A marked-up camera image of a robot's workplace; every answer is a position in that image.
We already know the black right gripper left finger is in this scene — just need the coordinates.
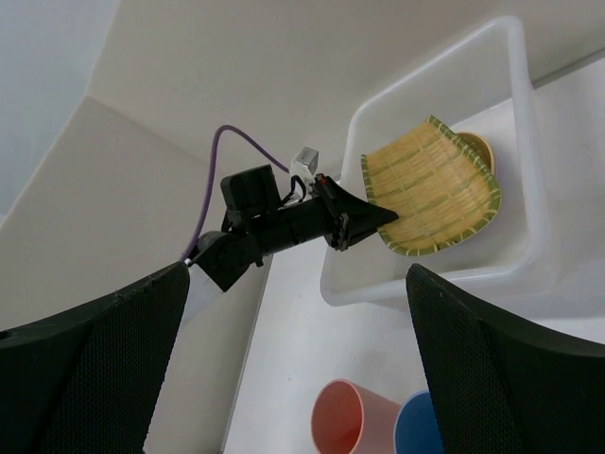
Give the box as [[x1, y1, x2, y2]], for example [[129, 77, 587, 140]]
[[1, 262, 190, 453]]

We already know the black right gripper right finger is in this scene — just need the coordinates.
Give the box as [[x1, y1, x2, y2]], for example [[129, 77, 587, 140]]
[[406, 264, 604, 453]]

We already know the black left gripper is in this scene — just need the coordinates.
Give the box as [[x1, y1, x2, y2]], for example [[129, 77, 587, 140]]
[[278, 173, 398, 252]]

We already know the fan-shaped bamboo tray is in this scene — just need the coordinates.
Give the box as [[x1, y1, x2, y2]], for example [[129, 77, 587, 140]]
[[360, 115, 501, 256]]

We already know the blue plastic cup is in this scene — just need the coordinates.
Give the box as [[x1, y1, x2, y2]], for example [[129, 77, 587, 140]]
[[393, 391, 445, 454]]

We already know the round bamboo tray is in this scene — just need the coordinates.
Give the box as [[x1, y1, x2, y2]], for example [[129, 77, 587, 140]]
[[457, 131, 495, 174]]

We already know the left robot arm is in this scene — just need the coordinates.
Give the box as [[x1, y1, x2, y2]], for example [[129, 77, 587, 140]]
[[181, 166, 398, 324]]

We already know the white plastic bin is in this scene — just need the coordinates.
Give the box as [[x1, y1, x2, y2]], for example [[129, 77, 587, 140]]
[[319, 14, 605, 360]]

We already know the red plastic cup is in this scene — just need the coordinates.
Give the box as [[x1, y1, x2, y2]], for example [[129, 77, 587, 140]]
[[311, 379, 400, 453]]

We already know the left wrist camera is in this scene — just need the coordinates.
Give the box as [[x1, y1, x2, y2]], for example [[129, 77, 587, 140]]
[[289, 147, 319, 190]]

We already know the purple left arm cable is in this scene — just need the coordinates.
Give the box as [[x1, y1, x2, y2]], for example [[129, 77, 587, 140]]
[[181, 124, 291, 264]]

